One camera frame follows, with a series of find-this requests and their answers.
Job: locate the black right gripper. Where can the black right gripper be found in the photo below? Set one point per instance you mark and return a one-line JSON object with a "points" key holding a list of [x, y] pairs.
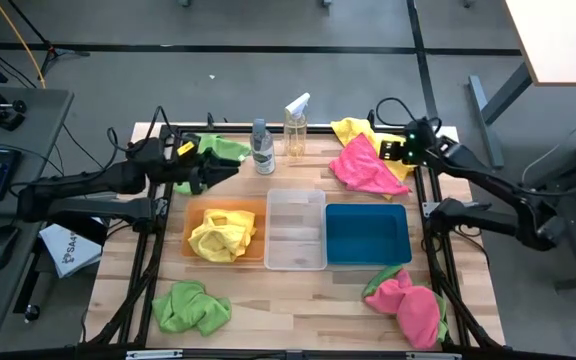
{"points": [[405, 150]]}

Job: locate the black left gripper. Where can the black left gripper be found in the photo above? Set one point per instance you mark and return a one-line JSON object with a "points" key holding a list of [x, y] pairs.
{"points": [[188, 165]]}

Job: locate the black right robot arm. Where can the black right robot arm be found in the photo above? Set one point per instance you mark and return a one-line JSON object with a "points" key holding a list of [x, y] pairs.
{"points": [[473, 165]]}

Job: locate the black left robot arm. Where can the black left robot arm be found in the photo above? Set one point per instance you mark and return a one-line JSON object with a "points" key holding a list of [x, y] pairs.
{"points": [[93, 182]]}

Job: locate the green microfiber towel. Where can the green microfiber towel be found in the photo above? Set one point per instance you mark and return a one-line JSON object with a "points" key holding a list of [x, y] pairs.
{"points": [[188, 307], [380, 276], [223, 146]]}

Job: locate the pink microfiber towel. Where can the pink microfiber towel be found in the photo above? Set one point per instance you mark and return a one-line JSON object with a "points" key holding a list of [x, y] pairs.
{"points": [[413, 310], [363, 167]]}

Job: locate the yellow microfiber towel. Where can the yellow microfiber towel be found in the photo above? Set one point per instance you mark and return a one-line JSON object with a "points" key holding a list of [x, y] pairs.
{"points": [[350, 127], [220, 235]]}

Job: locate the clear bottle with green label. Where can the clear bottle with green label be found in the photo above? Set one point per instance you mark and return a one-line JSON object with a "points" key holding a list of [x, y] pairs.
{"points": [[263, 150]]}

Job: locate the orange plastic basket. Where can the orange plastic basket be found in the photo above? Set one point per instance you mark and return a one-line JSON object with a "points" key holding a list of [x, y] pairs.
{"points": [[195, 212]]}

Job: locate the spray bottle with white head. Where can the spray bottle with white head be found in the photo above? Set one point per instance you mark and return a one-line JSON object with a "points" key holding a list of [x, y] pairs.
{"points": [[295, 135]]}

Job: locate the blue plastic basket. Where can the blue plastic basket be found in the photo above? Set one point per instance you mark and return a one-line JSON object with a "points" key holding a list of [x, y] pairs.
{"points": [[368, 235]]}

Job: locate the clear plastic basket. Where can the clear plastic basket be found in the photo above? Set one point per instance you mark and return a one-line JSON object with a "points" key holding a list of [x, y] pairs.
{"points": [[295, 230]]}

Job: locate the grey table leg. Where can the grey table leg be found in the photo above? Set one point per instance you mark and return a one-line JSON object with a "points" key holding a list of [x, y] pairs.
{"points": [[483, 120]]}

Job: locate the white printed booklet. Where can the white printed booklet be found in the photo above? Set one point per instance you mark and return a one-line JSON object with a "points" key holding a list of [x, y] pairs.
{"points": [[68, 250]]}

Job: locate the grey side desk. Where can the grey side desk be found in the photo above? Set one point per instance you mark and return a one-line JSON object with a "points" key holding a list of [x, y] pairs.
{"points": [[28, 125]]}

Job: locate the black tripod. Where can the black tripod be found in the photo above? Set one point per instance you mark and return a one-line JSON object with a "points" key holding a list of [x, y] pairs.
{"points": [[50, 50]]}

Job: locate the white table top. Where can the white table top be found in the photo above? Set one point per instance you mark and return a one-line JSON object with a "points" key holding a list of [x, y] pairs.
{"points": [[563, 35]]}

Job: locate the black clamp device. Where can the black clamp device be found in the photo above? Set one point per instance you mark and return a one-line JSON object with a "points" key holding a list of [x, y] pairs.
{"points": [[5, 117]]}

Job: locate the black computer mouse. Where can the black computer mouse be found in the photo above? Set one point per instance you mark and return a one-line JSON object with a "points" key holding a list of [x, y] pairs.
{"points": [[0, 246]]}

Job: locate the black round knob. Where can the black round knob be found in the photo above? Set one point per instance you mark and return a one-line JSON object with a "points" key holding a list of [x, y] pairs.
{"points": [[32, 312]]}

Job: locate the black aluminium table frame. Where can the black aluminium table frame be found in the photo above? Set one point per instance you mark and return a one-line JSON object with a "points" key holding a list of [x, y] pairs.
{"points": [[323, 130]]}

